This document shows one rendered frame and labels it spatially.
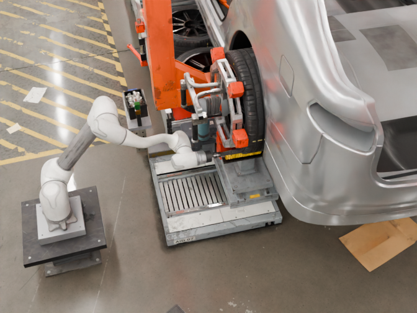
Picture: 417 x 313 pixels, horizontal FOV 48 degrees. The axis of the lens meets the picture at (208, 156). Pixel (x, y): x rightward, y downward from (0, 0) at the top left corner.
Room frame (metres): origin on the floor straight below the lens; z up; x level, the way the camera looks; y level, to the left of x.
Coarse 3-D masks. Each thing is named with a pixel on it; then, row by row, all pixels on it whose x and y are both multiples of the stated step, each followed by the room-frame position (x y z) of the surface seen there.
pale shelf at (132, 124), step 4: (144, 96) 2.88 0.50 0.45; (124, 100) 2.83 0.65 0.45; (124, 104) 2.78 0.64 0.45; (148, 112) 2.69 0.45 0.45; (128, 116) 2.65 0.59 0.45; (148, 116) 2.65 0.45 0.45; (128, 120) 2.60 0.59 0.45; (132, 120) 2.60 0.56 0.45; (136, 120) 2.60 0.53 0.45; (144, 120) 2.60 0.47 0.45; (148, 120) 2.60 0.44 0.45; (128, 124) 2.56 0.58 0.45; (132, 124) 2.56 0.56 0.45; (136, 124) 2.56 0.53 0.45; (144, 124) 2.56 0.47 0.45; (148, 124) 2.56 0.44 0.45; (128, 128) 2.52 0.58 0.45; (132, 128) 2.52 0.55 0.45; (136, 128) 2.52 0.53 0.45; (140, 128) 2.53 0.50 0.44; (144, 128) 2.54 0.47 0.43; (148, 128) 2.54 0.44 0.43
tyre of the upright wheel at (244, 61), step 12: (252, 48) 2.48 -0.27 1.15; (228, 60) 2.45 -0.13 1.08; (240, 60) 2.32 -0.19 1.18; (252, 60) 2.33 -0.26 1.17; (240, 72) 2.23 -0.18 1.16; (252, 72) 2.23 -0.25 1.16; (252, 84) 2.16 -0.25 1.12; (252, 96) 2.10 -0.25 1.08; (252, 108) 2.06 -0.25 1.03; (252, 120) 2.03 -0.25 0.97; (264, 120) 2.05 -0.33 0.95; (252, 132) 2.01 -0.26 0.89; (264, 132) 2.03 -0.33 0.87; (252, 144) 2.01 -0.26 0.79
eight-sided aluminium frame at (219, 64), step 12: (216, 60) 2.42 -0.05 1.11; (216, 72) 2.53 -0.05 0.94; (228, 72) 2.30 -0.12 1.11; (228, 84) 2.18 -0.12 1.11; (228, 96) 2.14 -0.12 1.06; (240, 108) 2.09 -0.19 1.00; (216, 120) 2.40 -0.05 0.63; (240, 120) 2.05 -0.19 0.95; (228, 132) 2.29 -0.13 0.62; (228, 144) 2.10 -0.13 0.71
